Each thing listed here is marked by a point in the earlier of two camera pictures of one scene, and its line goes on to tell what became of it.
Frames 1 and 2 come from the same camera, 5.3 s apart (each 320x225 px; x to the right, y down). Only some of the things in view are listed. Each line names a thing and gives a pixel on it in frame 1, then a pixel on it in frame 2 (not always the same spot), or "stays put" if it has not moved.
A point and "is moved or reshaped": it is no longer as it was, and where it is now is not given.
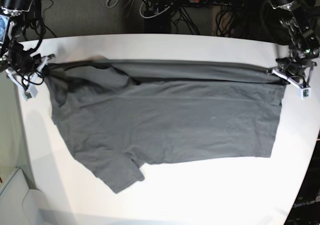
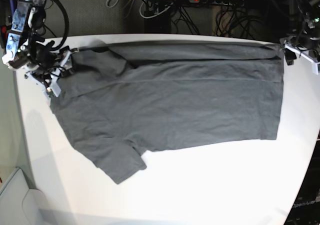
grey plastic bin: x=20 y=205 stays put
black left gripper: x=22 y=61 -> x=47 y=63
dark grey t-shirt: x=115 y=115 is moved or reshaped
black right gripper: x=295 y=67 -> x=302 y=39
